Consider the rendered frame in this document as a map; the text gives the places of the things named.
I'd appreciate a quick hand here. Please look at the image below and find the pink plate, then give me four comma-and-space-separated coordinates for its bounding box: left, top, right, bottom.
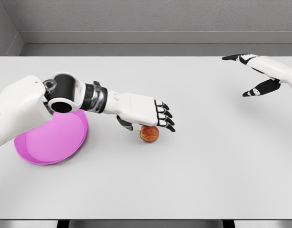
13, 109, 89, 166

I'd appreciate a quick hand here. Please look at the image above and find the red apple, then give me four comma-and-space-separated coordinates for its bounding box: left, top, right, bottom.
139, 125, 160, 143

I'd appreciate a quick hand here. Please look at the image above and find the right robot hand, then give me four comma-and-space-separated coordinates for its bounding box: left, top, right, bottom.
222, 54, 287, 97

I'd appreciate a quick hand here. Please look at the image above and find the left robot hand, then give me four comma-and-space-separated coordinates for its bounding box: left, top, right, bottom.
115, 93, 176, 133

